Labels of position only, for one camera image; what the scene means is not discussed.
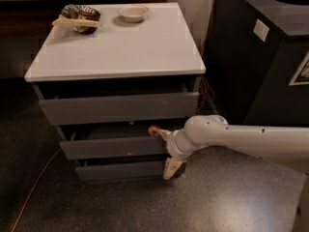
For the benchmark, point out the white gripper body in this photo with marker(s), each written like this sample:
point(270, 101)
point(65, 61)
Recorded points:
point(172, 145)

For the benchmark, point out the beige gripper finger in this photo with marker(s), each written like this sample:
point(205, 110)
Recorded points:
point(164, 134)
point(173, 168)

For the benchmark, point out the grey drawer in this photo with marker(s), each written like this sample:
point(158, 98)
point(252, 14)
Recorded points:
point(119, 108)
point(115, 140)
point(121, 168)

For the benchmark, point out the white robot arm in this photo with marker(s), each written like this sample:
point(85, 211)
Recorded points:
point(240, 178)

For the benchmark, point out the grey drawer cabinet white top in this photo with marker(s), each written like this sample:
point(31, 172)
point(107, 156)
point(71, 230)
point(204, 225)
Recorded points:
point(156, 55)

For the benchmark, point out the grey bottom drawer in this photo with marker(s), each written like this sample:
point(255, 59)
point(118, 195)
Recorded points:
point(121, 168)

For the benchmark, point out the grey top drawer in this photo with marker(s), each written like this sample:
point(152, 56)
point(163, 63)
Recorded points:
point(119, 108)

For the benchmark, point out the red apple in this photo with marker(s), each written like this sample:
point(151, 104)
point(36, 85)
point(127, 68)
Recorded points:
point(153, 130)

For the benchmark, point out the black trash bin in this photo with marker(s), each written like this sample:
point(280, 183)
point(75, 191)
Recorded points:
point(252, 52)

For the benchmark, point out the white paper bowl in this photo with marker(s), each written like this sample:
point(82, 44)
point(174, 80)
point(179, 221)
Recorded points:
point(133, 13)

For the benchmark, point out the brown chip bag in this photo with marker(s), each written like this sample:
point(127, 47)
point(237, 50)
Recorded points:
point(82, 18)

